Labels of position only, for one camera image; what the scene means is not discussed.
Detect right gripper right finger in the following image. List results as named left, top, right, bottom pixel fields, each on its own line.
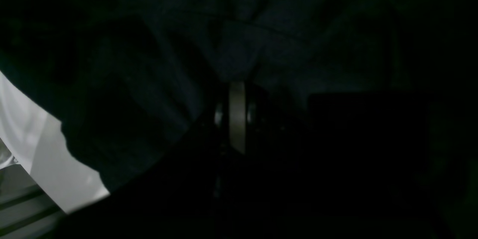
left=239, top=81, right=448, bottom=239

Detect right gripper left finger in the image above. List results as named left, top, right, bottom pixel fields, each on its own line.
left=56, top=82, right=239, bottom=239

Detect black t-shirt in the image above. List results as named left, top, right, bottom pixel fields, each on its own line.
left=1, top=0, right=477, bottom=191

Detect aluminium frame rails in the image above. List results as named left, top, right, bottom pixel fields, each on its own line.
left=0, top=186, right=66, bottom=239

